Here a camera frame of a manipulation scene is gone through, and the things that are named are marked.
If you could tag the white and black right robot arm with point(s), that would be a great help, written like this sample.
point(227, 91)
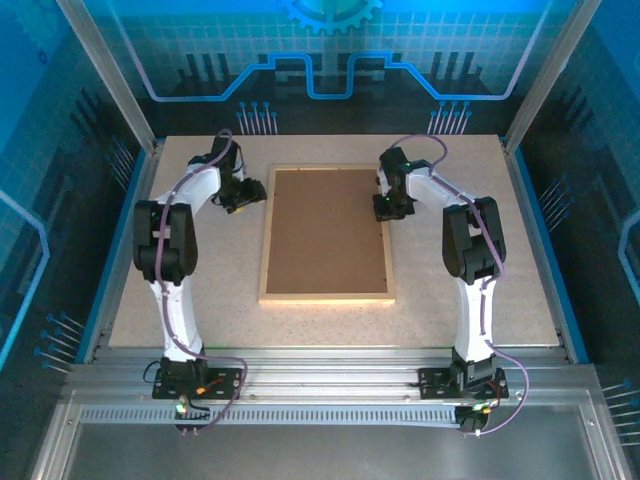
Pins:
point(435, 187)

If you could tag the black controller module with LED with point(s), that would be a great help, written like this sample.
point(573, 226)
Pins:
point(475, 420)
point(185, 407)

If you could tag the aluminium cross rail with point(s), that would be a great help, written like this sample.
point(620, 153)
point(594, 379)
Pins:
point(325, 372)

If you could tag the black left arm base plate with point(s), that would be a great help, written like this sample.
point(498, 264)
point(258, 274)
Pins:
point(162, 387)

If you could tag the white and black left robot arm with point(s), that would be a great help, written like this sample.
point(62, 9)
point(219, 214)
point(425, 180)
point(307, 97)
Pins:
point(200, 187)

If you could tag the aluminium corner post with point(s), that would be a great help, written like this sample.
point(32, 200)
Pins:
point(550, 75)
point(107, 75)

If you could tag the light wooden picture frame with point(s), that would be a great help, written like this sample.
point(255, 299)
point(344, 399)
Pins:
point(325, 299)

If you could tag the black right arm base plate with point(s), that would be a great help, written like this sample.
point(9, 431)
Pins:
point(430, 385)

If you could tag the grey metal tray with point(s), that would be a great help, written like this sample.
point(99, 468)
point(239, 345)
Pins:
point(325, 450)

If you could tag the brown backing board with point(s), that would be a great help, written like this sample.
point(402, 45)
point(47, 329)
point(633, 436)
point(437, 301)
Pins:
point(325, 240)

